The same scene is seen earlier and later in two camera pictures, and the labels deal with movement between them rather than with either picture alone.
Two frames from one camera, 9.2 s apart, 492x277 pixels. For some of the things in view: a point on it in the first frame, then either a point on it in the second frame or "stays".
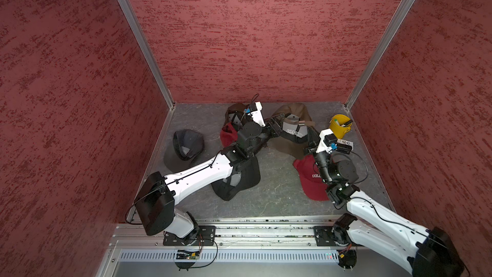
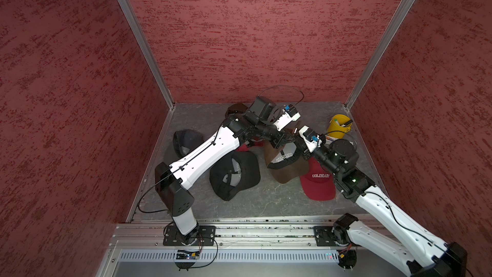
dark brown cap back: (235, 115) stays
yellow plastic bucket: (340, 124) stays
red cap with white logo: (312, 184) stays
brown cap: (298, 129) → (286, 162)
